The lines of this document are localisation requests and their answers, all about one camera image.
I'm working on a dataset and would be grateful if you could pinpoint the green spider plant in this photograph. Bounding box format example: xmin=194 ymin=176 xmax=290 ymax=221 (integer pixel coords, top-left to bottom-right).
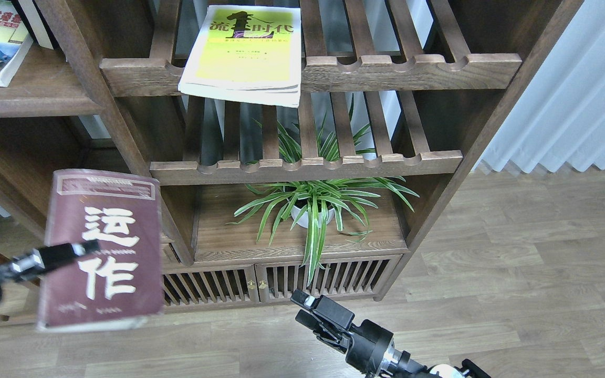
xmin=226 ymin=94 xmax=420 ymax=287

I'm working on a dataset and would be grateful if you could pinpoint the dark red book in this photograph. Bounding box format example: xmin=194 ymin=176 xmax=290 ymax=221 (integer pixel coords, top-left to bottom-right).
xmin=37 ymin=169 xmax=165 ymax=332

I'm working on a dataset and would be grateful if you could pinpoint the white plant pot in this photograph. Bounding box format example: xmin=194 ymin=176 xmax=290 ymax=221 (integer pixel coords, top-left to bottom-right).
xmin=291 ymin=200 xmax=336 ymax=229

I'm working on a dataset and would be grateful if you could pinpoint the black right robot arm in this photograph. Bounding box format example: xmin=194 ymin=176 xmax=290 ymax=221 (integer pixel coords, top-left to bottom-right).
xmin=291 ymin=289 xmax=489 ymax=377

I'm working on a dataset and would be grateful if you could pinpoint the white curtain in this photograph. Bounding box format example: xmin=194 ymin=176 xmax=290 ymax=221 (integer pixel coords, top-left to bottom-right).
xmin=476 ymin=1 xmax=605 ymax=174

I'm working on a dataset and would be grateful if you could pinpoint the yellow green book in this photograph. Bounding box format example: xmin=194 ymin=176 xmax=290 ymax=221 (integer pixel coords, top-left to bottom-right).
xmin=178 ymin=5 xmax=302 ymax=108

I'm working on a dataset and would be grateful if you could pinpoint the white book on upper shelf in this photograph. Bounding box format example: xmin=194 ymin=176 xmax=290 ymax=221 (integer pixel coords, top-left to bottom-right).
xmin=14 ymin=1 xmax=59 ymax=49

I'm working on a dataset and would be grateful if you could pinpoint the dark wooden bookshelf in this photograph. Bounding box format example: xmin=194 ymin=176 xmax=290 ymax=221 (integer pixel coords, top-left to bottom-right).
xmin=0 ymin=1 xmax=582 ymax=311

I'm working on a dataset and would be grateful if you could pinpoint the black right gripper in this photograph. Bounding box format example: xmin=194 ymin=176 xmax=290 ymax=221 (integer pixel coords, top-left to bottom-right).
xmin=290 ymin=289 xmax=393 ymax=375

